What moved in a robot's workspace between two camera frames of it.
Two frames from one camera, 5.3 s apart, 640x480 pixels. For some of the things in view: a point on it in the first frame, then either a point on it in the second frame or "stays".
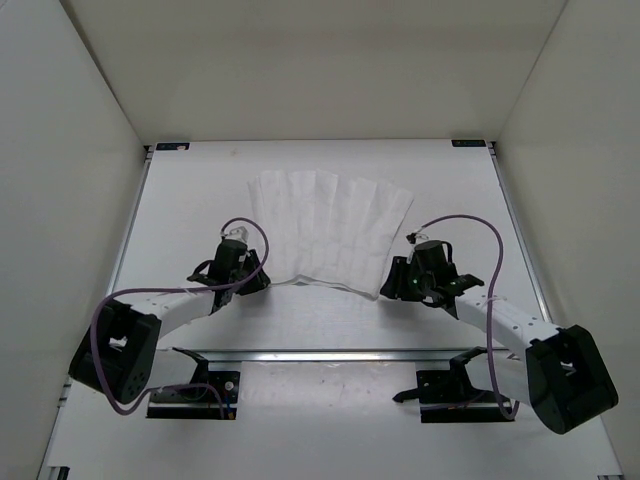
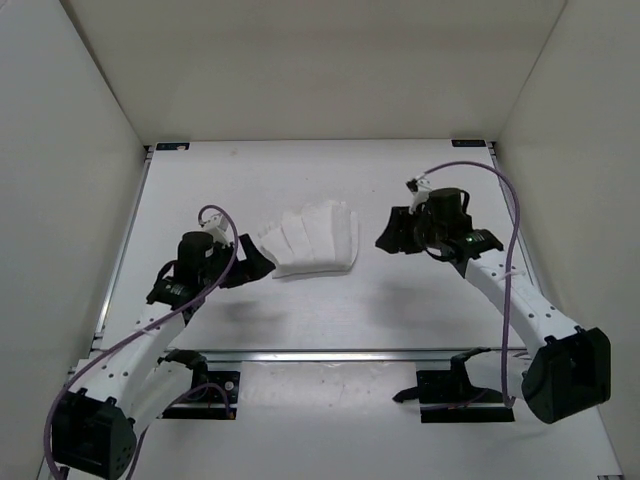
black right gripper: [394, 286] → [394, 238]
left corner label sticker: [172, 146] stays
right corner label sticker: [468, 143] stays
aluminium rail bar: [329, 355] stays
